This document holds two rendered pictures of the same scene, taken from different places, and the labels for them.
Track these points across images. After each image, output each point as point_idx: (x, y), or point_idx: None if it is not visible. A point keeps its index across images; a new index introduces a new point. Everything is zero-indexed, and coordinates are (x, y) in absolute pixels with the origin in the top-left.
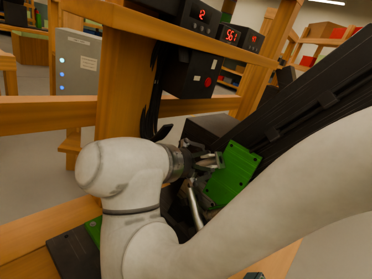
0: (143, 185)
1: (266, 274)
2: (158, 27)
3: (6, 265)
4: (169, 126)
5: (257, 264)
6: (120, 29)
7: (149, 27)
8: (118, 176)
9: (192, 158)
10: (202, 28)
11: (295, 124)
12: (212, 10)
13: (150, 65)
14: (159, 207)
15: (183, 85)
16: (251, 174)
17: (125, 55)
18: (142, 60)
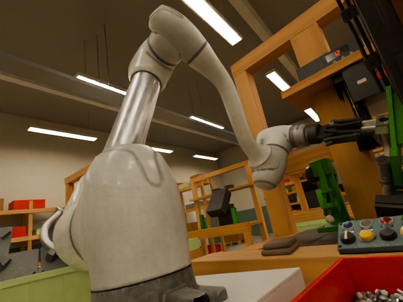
0: (268, 136)
1: None
2: (302, 83)
3: (289, 236)
4: None
5: None
6: (285, 97)
7: (297, 87)
8: (260, 136)
9: (333, 127)
10: (342, 57)
11: (357, 45)
12: (346, 42)
13: (340, 99)
14: (278, 147)
15: (349, 93)
16: (387, 108)
17: (319, 105)
18: (332, 100)
